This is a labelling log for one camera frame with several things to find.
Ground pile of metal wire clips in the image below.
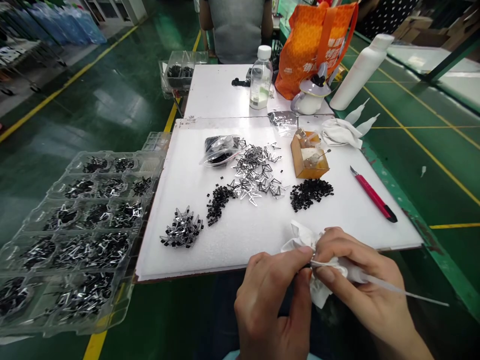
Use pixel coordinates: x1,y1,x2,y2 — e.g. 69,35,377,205
227,140,292,207

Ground empty clear plastic tray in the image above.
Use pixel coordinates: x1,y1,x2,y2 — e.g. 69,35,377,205
143,131,173,160

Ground green framed white table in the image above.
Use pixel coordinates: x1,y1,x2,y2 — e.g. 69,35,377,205
386,22,480,108

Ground red utility knife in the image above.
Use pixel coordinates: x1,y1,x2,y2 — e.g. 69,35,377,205
349,165,398,224

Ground white cabinet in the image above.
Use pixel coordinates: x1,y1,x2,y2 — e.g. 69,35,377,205
81,0,150,27

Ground metal cart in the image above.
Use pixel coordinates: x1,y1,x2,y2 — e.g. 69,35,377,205
0,35,69,95

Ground translucent plastic dropper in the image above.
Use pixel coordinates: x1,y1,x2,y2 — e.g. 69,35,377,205
310,258,450,308

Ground person's left hand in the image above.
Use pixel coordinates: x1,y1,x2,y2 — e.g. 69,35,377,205
233,245,317,360

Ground white tissue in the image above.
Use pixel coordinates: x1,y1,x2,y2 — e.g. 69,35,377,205
280,220,370,311

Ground pile of assembled clips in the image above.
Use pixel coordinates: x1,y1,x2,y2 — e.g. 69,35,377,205
160,205,206,250

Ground pile of cardboard boxes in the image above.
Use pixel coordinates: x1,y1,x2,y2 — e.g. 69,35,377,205
391,9,480,52

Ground small clear plastic bag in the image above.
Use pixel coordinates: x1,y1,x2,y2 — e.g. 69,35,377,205
267,110,300,138

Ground white lidded cup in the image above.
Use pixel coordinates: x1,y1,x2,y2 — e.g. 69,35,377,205
290,62,332,116

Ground orange cardboard holder box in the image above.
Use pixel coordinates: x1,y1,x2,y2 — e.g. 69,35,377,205
291,129,332,179

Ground orange tote bag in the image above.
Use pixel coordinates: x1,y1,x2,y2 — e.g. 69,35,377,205
274,1,360,102

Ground white cloth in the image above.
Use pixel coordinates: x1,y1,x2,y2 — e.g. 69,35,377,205
320,118,364,150

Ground clear water bottle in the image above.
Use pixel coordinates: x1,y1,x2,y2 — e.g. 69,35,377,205
248,44,274,111

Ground plastic bag of black parts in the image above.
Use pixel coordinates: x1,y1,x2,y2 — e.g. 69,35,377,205
198,134,243,170

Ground small white board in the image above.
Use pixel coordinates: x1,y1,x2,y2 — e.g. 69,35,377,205
182,63,335,119

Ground person's right hand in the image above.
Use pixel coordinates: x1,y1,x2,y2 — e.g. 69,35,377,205
311,226,415,331

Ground long pile of black caps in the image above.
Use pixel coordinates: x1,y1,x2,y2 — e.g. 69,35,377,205
203,182,236,228

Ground stack of water bottle packs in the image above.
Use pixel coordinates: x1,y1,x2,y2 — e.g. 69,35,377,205
22,0,109,47

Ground large white foam board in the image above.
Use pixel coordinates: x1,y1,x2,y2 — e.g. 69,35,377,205
134,115,425,283

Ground clear tray of clip parts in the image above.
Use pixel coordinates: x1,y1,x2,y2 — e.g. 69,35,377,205
0,149,167,339

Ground tall white plastic bottle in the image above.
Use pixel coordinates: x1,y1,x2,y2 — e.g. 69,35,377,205
329,33,395,111

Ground clear box of black parts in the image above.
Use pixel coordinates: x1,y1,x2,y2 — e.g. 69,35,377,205
158,50,209,101

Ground round pile of black caps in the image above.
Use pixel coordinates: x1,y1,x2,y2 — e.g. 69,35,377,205
290,178,335,213

